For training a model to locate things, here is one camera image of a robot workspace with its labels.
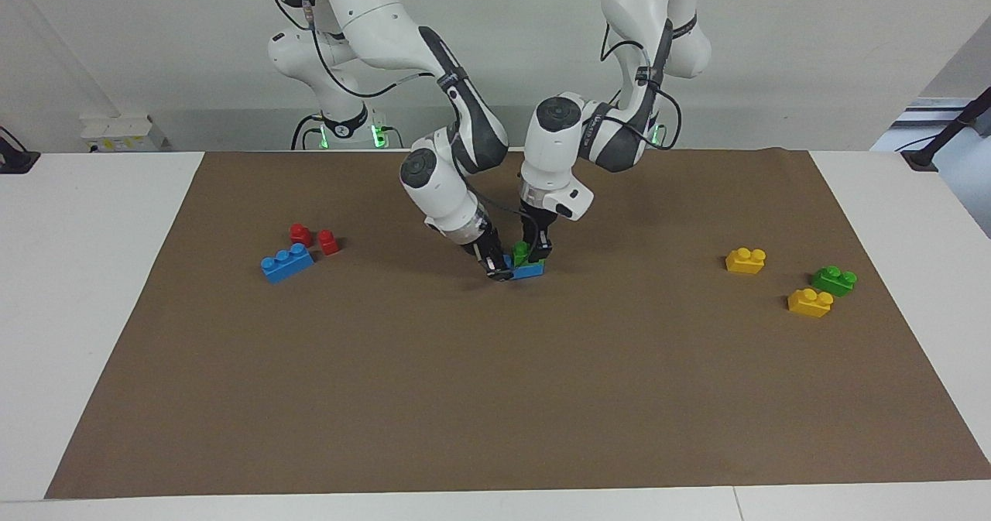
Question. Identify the black table clamp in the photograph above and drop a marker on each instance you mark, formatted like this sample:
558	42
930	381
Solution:
14	157

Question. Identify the black stand pole with foot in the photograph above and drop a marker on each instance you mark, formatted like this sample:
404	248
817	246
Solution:
941	138

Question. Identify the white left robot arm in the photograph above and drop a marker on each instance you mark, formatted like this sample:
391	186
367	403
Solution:
619	118

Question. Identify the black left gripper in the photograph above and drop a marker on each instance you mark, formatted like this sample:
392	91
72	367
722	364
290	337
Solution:
538	221

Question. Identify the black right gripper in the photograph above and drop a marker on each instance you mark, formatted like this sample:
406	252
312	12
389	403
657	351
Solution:
483	246

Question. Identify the green two-stud toy block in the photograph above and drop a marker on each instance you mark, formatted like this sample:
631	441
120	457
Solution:
833	281
519	255

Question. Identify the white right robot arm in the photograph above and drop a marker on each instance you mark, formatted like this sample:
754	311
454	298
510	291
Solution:
387	25

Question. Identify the blue three-stud toy block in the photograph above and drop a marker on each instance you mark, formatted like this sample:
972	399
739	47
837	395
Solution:
286	264
529	272

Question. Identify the brown paper table mat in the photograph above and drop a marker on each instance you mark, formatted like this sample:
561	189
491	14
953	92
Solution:
495	389

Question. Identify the yellow two-stud toy block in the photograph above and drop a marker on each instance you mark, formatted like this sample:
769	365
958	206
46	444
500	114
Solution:
809	303
745	261

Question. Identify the white power strip box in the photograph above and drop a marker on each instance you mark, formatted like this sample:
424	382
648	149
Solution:
122	134

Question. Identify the small red toy block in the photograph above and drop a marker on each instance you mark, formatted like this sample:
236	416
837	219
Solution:
328	243
300	235

